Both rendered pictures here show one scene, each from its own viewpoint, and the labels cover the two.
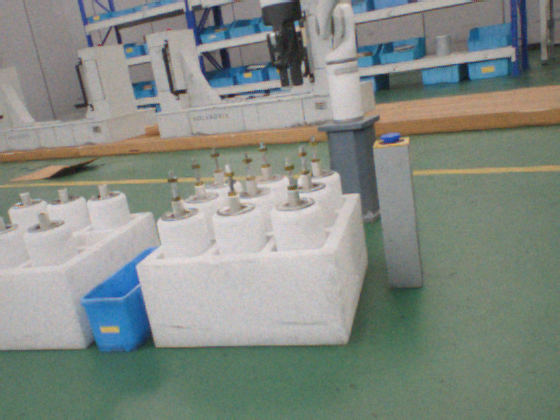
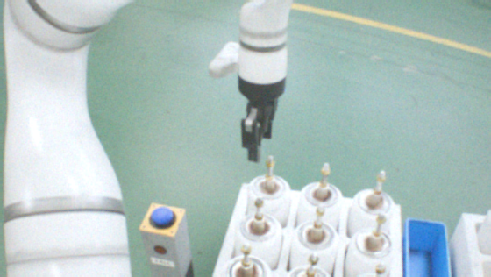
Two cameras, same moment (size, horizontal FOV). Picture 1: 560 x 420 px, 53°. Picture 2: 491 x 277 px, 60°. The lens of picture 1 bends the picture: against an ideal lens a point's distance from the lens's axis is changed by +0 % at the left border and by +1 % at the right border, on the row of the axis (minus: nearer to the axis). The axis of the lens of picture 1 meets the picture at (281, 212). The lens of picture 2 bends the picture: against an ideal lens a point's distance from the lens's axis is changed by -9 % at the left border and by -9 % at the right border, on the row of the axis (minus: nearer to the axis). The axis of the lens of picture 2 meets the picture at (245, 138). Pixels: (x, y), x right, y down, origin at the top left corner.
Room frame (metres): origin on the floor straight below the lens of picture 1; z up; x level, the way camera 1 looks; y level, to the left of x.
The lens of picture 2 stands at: (1.74, -0.14, 0.97)
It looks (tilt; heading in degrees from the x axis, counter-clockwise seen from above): 38 degrees down; 176
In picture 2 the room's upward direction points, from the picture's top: straight up
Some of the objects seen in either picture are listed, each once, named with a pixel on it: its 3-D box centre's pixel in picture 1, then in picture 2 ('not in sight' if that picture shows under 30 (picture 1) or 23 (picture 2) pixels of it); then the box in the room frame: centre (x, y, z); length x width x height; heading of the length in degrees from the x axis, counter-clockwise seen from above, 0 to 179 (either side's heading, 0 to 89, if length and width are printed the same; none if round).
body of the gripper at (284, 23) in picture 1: (283, 26); (261, 93); (1.12, -0.06, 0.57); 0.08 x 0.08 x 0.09
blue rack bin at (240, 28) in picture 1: (251, 26); not in sight; (7.01, -0.02, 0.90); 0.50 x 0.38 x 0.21; 148
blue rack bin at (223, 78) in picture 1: (231, 76); not in sight; (7.26, 0.34, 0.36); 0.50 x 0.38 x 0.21; 147
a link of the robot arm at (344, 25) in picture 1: (338, 36); not in sight; (1.69, -0.25, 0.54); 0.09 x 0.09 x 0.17; 6
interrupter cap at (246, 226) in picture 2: (307, 188); (258, 227); (1.12, -0.06, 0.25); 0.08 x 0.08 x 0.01
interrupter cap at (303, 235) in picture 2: (253, 193); (316, 235); (1.15, 0.05, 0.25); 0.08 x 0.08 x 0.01
